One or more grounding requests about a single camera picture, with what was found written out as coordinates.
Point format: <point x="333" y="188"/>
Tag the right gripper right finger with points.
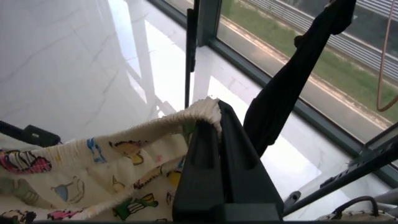
<point x="248" y="180"/>

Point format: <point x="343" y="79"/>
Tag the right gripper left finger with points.
<point x="199" y="186"/>

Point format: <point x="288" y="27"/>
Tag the black garment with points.
<point x="280" y="93"/>

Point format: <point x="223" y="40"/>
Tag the cream printed garment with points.
<point x="93" y="161"/>

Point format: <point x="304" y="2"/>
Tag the pink clothes hanger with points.
<point x="383" y="62"/>

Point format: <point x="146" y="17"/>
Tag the black clothes rack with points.
<point x="190" y="46"/>

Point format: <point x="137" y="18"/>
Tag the window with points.
<point x="280" y="81"/>

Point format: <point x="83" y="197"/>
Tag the black power adapter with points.
<point x="42" y="135"/>

